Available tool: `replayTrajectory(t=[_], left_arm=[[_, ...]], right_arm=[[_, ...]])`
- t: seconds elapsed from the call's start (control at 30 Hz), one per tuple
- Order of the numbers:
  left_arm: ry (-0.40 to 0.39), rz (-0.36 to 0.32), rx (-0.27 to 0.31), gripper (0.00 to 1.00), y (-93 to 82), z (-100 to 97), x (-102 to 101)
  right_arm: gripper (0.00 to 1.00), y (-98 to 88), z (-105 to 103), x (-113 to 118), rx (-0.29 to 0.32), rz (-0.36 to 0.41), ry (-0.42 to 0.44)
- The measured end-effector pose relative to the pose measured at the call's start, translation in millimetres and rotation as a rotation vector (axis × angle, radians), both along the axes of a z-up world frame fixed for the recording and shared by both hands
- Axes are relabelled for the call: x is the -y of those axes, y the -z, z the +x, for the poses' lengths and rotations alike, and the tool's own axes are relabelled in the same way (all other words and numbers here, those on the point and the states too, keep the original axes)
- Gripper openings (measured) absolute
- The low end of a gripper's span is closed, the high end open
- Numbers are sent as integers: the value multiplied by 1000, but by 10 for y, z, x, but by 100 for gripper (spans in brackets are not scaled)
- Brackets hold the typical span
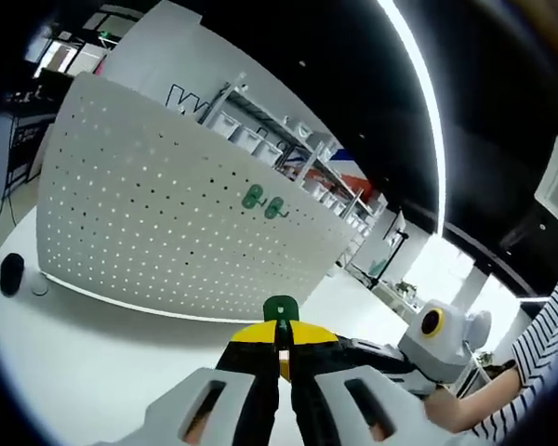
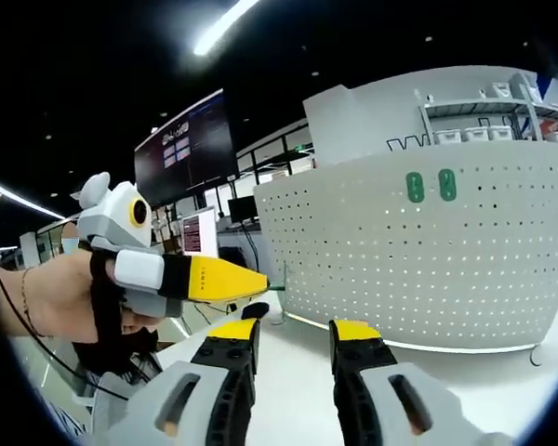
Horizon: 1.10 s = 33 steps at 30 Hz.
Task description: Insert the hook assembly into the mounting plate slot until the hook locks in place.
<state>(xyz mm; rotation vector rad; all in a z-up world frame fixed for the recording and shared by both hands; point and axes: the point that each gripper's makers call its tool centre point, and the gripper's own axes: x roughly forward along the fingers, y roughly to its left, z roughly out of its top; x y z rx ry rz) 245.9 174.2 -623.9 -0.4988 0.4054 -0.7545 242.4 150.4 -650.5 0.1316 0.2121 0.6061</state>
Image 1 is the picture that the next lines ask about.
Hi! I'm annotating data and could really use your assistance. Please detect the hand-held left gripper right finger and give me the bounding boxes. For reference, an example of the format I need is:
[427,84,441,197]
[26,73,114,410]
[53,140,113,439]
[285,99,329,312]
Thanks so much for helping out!
[286,320,436,446]

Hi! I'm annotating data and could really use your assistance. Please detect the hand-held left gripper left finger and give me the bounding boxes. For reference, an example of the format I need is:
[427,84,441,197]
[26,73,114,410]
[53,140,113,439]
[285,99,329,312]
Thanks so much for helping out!
[141,320,281,446]

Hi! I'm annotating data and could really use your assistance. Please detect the green hook assembly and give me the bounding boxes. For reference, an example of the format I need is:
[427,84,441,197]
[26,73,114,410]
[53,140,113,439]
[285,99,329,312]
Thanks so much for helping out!
[263,196,292,220]
[240,184,267,210]
[262,295,302,340]

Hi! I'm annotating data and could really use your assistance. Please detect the white perforated mounting plate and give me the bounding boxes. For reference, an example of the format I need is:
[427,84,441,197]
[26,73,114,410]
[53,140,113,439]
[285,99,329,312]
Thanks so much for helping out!
[30,72,357,325]

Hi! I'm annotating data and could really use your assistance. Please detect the operator in striped shirt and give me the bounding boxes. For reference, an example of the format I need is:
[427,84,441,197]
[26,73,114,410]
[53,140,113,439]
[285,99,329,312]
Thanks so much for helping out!
[469,241,558,440]

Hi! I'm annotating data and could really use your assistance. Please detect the shelf rack with storage bins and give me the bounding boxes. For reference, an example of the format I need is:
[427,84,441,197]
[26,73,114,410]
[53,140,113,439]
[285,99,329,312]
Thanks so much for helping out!
[199,83,387,243]

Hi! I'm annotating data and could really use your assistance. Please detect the long ceiling light strip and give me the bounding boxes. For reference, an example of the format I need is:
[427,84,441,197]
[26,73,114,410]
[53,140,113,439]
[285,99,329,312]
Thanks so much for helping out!
[379,0,447,238]

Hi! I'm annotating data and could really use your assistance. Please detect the black cylinder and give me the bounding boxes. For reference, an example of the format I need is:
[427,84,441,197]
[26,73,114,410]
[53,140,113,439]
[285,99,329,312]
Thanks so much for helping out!
[0,253,26,296]

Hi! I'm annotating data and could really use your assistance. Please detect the dark cabinet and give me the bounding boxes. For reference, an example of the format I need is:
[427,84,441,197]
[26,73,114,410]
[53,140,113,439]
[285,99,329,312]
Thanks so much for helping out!
[7,111,60,185]

